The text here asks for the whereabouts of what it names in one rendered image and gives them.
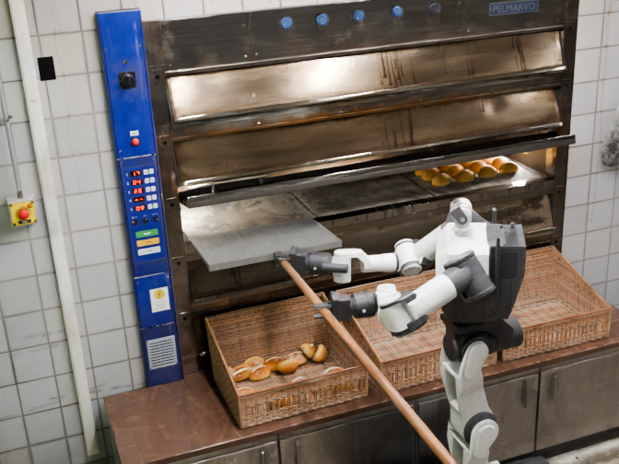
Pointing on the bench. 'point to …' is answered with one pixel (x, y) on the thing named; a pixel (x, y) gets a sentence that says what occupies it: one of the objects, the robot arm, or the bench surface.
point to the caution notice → (159, 299)
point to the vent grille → (162, 352)
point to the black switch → (127, 79)
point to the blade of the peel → (262, 243)
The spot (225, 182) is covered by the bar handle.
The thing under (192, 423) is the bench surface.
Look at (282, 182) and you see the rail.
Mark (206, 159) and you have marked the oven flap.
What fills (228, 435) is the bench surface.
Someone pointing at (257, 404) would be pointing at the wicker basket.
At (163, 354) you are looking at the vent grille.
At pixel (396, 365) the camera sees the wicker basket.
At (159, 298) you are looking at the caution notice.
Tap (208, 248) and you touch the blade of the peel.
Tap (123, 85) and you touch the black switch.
